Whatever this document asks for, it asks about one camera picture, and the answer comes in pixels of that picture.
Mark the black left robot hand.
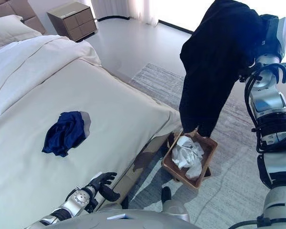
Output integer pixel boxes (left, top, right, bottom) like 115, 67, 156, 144
89, 171, 121, 201

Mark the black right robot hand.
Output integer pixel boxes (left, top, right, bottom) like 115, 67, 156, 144
259, 14, 286, 59

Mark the dark blue garment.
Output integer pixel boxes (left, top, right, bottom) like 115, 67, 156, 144
42, 111, 92, 157

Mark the black garment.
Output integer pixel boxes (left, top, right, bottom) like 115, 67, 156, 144
179, 0, 264, 138

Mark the white t-shirt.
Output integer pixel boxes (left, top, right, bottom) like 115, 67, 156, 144
171, 135, 205, 180

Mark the mirrored bed base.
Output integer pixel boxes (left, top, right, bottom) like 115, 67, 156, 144
114, 135, 174, 203

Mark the bed with beige sheet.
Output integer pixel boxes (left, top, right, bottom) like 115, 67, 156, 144
0, 35, 181, 229

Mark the woven tan laundry basket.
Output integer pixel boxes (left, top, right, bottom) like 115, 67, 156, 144
161, 128, 218, 190

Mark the silver robot torso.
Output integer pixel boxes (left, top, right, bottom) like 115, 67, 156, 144
56, 206, 174, 229

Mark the black right robot foot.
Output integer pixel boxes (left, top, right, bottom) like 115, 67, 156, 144
161, 186, 172, 203

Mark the grey patterned rug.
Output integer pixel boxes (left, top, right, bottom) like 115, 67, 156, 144
129, 62, 272, 229

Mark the white duvet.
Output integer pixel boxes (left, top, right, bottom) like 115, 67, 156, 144
0, 34, 102, 125

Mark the white sheer curtain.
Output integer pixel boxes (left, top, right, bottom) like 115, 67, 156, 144
90, 0, 160, 26

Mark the brown nightstand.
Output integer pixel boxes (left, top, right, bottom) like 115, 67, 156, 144
46, 1, 98, 43

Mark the beige pillow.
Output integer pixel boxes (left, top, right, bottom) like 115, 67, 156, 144
0, 14, 42, 52

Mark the brown padded headboard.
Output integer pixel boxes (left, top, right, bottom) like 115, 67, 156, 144
0, 0, 47, 35

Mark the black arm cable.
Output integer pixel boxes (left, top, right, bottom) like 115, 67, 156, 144
244, 71, 265, 153

